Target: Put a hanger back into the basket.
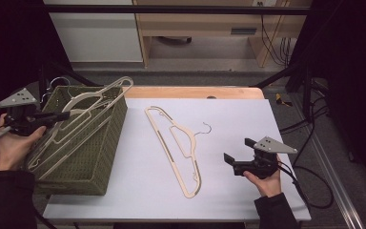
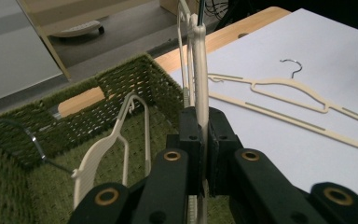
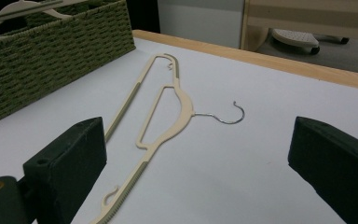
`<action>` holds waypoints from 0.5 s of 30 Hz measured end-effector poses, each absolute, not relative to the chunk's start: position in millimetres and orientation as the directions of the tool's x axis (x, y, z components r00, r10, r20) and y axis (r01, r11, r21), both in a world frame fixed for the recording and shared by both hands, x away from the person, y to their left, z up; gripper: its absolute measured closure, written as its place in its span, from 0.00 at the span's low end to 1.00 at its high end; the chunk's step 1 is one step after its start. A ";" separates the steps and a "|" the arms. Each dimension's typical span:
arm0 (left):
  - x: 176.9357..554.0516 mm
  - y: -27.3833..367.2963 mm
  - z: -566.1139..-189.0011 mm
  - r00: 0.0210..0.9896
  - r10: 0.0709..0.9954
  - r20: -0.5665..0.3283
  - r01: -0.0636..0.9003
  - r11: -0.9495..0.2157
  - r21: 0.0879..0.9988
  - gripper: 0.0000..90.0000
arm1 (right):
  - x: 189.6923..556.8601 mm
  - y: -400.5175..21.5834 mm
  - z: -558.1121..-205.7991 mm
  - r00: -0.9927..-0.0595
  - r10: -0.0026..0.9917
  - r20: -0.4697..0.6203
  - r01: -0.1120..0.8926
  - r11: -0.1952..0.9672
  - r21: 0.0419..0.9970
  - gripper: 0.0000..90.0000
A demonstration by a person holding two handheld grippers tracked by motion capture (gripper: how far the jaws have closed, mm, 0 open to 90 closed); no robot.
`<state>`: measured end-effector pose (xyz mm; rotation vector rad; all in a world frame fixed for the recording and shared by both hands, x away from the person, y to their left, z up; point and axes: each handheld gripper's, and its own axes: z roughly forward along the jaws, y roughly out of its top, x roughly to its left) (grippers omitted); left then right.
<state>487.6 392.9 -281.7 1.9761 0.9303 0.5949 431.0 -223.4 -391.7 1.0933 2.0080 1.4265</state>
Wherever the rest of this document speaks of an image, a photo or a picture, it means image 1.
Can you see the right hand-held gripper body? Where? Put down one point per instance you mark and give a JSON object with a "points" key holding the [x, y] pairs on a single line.
{"points": [[273, 145]]}

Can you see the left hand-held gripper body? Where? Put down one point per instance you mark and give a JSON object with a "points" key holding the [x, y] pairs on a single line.
{"points": [[17, 98]]}

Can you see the beige wooden clothes hanger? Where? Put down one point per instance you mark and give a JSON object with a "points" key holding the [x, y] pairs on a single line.
{"points": [[174, 160], [85, 135], [116, 83]]}

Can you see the green woven basket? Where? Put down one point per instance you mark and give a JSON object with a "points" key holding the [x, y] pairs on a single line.
{"points": [[98, 159]]}

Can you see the person's right hand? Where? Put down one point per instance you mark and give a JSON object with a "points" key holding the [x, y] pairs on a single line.
{"points": [[268, 186]]}

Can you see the person's left hand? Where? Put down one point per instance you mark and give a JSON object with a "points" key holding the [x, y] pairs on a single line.
{"points": [[11, 149]]}

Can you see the white table sheet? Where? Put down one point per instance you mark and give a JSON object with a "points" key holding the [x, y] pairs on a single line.
{"points": [[235, 120]]}

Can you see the black metal stand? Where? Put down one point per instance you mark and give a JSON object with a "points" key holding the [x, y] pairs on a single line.
{"points": [[305, 82], [44, 79]]}

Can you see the yellow and black tool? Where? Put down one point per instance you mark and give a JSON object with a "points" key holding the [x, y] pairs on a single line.
{"points": [[281, 101]]}

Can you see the black curtain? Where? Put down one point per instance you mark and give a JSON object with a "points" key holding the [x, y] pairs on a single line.
{"points": [[355, 79], [9, 47]]}

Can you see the wooden table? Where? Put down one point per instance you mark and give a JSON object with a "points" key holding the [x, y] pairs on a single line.
{"points": [[171, 92]]}

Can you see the white cabinet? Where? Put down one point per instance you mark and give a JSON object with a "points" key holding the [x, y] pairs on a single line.
{"points": [[98, 35]]}

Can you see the light wooden desk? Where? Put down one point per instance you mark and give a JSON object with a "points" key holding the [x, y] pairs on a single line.
{"points": [[197, 24]]}

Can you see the aluminium rail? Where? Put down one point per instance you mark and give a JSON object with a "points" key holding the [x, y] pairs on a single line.
{"points": [[333, 178]]}

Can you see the black horizontal frame bar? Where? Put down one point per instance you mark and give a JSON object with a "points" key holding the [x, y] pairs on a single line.
{"points": [[171, 9]]}

